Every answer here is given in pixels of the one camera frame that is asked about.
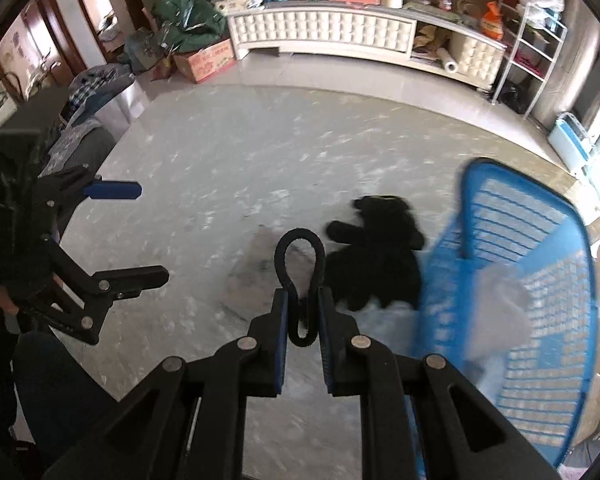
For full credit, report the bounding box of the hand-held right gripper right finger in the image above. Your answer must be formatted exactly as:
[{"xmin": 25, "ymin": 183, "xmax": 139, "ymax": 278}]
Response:
[{"xmin": 318, "ymin": 287, "xmax": 563, "ymax": 480}]

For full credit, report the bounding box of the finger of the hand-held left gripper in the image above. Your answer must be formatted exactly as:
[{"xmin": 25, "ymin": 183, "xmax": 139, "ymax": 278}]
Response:
[
  {"xmin": 34, "ymin": 165, "xmax": 143, "ymax": 212},
  {"xmin": 14, "ymin": 234, "xmax": 170, "ymax": 346}
]

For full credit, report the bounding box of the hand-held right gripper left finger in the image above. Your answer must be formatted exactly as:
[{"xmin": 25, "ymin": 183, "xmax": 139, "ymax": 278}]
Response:
[{"xmin": 42, "ymin": 287, "xmax": 291, "ymax": 480}]

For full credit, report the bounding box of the black hair band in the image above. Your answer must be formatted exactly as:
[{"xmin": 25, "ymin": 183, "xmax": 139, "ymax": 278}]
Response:
[{"xmin": 274, "ymin": 228, "xmax": 327, "ymax": 347}]

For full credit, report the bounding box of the blue plastic basket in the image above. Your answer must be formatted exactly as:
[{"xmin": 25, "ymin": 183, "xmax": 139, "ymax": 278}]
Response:
[{"xmin": 411, "ymin": 157, "xmax": 600, "ymax": 468}]

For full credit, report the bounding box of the person's left hand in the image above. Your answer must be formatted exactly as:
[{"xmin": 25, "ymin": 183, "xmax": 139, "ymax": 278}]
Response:
[{"xmin": 0, "ymin": 286, "xmax": 21, "ymax": 316}]

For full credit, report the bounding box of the grey cloth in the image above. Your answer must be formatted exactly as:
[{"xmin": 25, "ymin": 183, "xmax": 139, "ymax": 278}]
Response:
[{"xmin": 219, "ymin": 225, "xmax": 321, "ymax": 321}]

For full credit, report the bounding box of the silver bag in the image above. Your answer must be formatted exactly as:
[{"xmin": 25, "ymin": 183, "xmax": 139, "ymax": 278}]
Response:
[{"xmin": 97, "ymin": 77, "xmax": 146, "ymax": 141}]

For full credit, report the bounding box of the black handbag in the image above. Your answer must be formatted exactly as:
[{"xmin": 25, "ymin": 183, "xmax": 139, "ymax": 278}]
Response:
[{"xmin": 0, "ymin": 72, "xmax": 68, "ymax": 136}]

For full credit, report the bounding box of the plaid clothes pile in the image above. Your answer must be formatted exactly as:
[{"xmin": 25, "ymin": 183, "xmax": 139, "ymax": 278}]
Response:
[{"xmin": 70, "ymin": 64, "xmax": 136, "ymax": 111}]

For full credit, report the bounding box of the black plush toy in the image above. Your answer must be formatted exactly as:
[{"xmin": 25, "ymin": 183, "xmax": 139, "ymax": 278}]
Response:
[{"xmin": 326, "ymin": 195, "xmax": 426, "ymax": 311}]

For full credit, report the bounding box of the cardboard box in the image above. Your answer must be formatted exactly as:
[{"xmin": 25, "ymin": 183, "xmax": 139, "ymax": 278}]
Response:
[{"xmin": 172, "ymin": 37, "xmax": 237, "ymax": 84}]

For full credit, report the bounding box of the green plastic bag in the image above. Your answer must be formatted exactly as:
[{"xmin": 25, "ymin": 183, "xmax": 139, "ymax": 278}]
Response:
[{"xmin": 152, "ymin": 0, "xmax": 228, "ymax": 53}]

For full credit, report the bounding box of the white television cabinet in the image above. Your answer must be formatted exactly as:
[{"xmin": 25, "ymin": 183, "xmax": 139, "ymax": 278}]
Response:
[{"xmin": 226, "ymin": 0, "xmax": 508, "ymax": 92}]

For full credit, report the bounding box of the white paper roll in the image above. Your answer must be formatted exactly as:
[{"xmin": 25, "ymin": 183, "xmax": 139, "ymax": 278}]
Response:
[{"xmin": 437, "ymin": 50, "xmax": 463, "ymax": 75}]

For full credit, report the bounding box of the light blue plastic box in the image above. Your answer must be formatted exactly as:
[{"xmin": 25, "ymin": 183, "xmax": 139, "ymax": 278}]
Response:
[{"xmin": 548, "ymin": 111, "xmax": 600, "ymax": 173}]

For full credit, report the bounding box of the white metal shelf rack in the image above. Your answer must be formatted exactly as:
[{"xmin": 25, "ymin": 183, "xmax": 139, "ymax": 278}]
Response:
[{"xmin": 492, "ymin": 0, "xmax": 568, "ymax": 118}]

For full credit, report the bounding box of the orange bag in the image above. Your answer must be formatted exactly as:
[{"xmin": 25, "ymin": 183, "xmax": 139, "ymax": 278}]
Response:
[{"xmin": 480, "ymin": 1, "xmax": 506, "ymax": 41}]

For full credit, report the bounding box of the standing air conditioner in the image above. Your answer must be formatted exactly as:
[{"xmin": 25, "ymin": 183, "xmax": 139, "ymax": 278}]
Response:
[{"xmin": 535, "ymin": 0, "xmax": 600, "ymax": 126}]

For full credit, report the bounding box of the small basket with handle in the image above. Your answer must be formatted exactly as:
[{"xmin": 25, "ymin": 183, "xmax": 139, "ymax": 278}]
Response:
[{"xmin": 455, "ymin": 0, "xmax": 481, "ymax": 23}]

